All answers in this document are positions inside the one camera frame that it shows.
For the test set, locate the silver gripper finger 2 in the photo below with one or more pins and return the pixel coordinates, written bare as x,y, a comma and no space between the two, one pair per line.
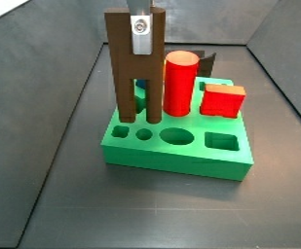
141,26

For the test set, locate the brown square-circle forked block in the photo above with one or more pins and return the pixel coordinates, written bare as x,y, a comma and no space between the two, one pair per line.
133,66

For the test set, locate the black curved fixture stand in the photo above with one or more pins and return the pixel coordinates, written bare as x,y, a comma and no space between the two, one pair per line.
206,63

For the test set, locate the red square block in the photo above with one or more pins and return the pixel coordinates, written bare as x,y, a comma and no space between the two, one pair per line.
222,100

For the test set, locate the red cylinder peg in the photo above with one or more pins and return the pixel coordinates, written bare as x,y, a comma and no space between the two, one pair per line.
179,76

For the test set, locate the blue hexagonal prism peg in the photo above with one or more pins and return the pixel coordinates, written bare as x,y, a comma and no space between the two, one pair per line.
141,84

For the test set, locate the green shape-sorter base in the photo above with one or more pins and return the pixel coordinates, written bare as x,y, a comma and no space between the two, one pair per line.
195,144

